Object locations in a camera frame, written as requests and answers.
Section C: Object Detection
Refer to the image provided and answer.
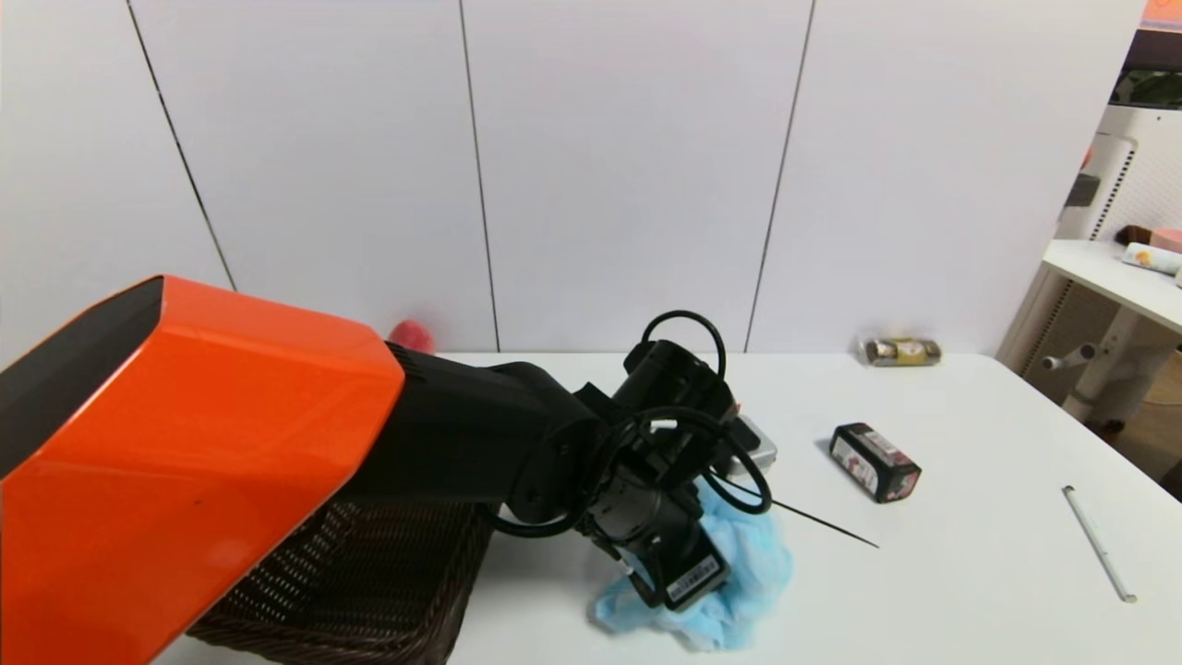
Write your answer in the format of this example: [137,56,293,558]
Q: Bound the dark shelf unit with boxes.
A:
[1107,30,1182,111]

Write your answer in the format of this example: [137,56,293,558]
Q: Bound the light blue mesh bath loofah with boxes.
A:
[589,478,795,653]

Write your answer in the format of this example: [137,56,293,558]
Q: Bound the thin black cable tie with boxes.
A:
[765,496,881,550]

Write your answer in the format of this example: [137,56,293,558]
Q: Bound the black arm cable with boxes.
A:
[476,310,775,542]

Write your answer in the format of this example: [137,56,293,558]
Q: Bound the white perforated panel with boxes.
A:
[1055,104,1182,245]

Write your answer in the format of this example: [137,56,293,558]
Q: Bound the thin white pen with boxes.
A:
[1060,485,1138,604]

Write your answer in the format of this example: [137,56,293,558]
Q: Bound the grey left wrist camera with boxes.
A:
[717,414,778,479]

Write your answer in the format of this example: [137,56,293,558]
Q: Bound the small black printed box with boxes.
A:
[828,423,923,504]

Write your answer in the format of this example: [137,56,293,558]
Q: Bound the gold wrapped chocolate pack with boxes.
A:
[858,338,943,369]

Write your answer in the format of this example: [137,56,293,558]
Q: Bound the white printed tube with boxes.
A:
[1121,242,1182,277]

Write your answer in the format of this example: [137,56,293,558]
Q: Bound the pink peach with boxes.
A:
[388,320,437,357]

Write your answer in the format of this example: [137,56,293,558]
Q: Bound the white side table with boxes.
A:
[1041,239,1182,428]

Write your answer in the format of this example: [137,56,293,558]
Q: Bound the dark brown wicker basket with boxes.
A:
[185,499,501,665]

